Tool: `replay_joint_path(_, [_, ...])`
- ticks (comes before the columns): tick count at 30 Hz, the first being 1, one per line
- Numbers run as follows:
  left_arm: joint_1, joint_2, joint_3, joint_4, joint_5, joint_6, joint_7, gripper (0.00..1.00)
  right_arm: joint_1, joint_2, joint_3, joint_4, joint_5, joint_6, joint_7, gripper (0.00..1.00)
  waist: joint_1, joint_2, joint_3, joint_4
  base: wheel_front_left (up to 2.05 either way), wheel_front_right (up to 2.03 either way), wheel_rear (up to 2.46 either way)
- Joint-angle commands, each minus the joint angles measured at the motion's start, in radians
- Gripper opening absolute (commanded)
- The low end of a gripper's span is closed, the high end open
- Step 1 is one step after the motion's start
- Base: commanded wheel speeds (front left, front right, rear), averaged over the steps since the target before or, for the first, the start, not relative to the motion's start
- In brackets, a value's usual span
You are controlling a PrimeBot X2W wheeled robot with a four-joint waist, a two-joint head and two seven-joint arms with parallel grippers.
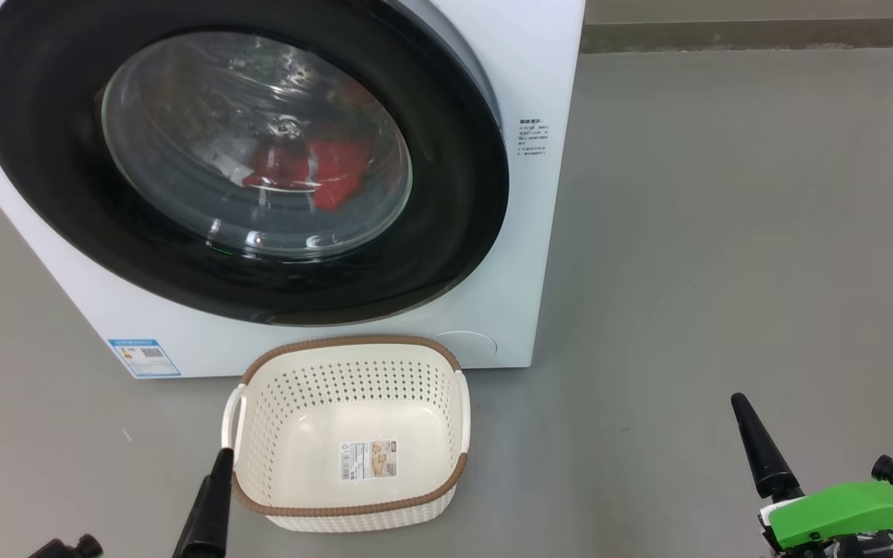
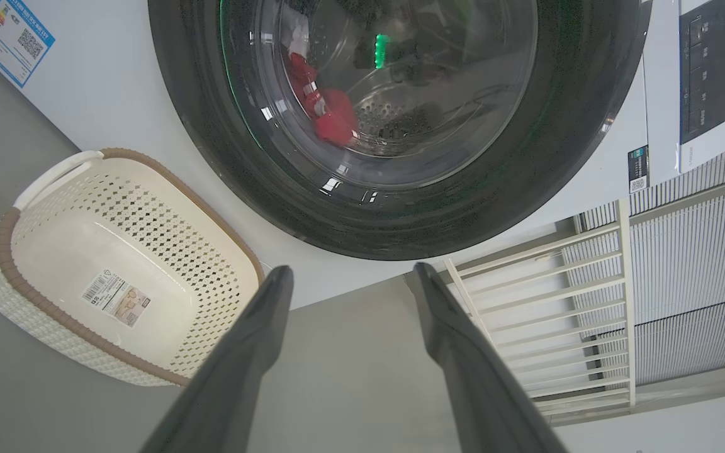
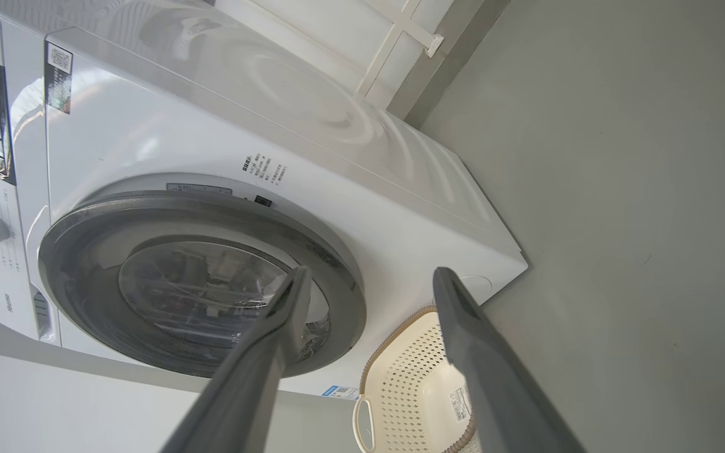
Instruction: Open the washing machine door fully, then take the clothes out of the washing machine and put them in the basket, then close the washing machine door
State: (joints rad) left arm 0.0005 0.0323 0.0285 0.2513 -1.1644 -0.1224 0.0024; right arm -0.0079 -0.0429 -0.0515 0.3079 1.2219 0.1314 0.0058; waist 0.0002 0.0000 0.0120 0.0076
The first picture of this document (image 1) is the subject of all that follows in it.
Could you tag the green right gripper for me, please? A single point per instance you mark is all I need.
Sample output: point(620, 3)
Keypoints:
point(842, 515)

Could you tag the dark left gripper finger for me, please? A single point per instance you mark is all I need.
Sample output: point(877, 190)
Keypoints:
point(206, 511)

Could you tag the dark washing machine door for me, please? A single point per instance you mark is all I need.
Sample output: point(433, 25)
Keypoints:
point(446, 232)

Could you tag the red garment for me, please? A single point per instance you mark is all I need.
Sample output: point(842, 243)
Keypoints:
point(338, 167)

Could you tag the cream perforated laundry basket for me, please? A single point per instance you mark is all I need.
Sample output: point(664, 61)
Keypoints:
point(415, 403)

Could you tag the white front-load washing machine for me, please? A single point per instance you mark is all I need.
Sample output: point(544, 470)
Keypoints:
point(524, 77)

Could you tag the blue energy label sticker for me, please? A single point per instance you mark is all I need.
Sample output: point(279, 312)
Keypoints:
point(144, 358)

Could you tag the paper product label sticker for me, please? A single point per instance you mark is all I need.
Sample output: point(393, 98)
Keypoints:
point(368, 460)

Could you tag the round white filter cover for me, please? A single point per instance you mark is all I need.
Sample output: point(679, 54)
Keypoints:
point(466, 347)

